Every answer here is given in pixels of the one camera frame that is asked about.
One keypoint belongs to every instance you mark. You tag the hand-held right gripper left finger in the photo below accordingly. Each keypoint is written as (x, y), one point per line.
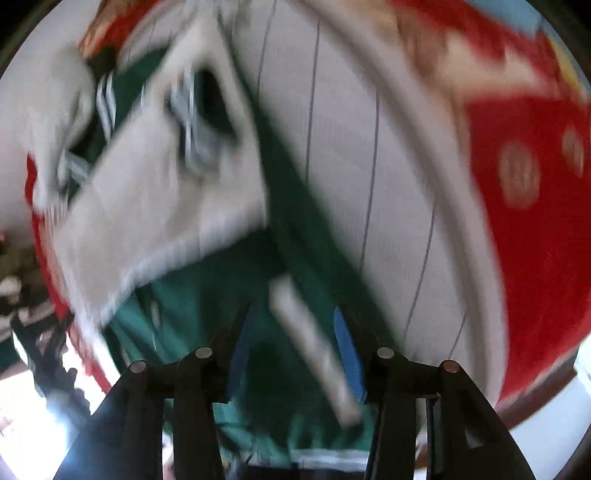
(238, 364)

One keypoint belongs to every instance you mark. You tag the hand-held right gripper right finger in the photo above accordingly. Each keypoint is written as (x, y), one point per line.
(348, 355)

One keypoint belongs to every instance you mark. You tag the green and white jacket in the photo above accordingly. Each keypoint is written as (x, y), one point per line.
(194, 314)

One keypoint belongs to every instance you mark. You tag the hanging clothes on rack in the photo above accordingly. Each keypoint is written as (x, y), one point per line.
(27, 295)

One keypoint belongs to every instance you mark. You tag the wooden bed frame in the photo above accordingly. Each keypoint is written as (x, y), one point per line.
(545, 383)

